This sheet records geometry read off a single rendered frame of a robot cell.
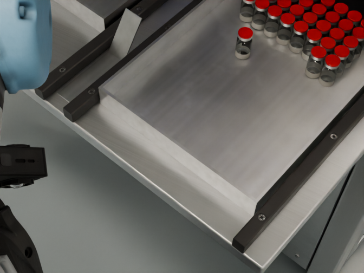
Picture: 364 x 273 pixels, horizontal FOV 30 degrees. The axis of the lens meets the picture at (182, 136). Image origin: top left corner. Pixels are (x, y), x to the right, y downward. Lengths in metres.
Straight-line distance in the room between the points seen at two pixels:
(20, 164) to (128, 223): 1.27
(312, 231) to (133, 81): 0.71
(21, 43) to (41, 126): 1.67
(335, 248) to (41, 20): 1.23
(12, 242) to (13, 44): 0.21
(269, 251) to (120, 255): 0.99
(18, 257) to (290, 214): 0.42
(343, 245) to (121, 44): 0.74
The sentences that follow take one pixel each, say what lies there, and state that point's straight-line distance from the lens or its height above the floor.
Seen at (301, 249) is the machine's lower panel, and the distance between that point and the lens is 1.62.
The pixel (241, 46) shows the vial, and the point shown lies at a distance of 0.95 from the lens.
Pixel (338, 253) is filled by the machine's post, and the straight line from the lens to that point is 1.53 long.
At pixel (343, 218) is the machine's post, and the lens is 1.41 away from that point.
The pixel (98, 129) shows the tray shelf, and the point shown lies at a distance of 0.90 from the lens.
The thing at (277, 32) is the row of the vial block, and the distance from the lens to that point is 0.99.
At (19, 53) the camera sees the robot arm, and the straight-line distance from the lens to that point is 0.33.
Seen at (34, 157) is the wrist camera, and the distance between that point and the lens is 0.56.
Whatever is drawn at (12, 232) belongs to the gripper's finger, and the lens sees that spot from 0.51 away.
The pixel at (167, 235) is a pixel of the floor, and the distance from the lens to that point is 1.79.
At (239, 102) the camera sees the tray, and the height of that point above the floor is 0.88.
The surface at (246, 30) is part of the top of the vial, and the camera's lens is 0.95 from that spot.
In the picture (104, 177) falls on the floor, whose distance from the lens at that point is 1.88.
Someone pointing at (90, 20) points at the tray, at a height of 0.89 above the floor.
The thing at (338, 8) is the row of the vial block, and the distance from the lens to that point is 1.00.
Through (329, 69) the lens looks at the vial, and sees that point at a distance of 0.94.
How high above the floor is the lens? 1.61
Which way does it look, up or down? 56 degrees down
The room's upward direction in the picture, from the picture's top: 3 degrees clockwise
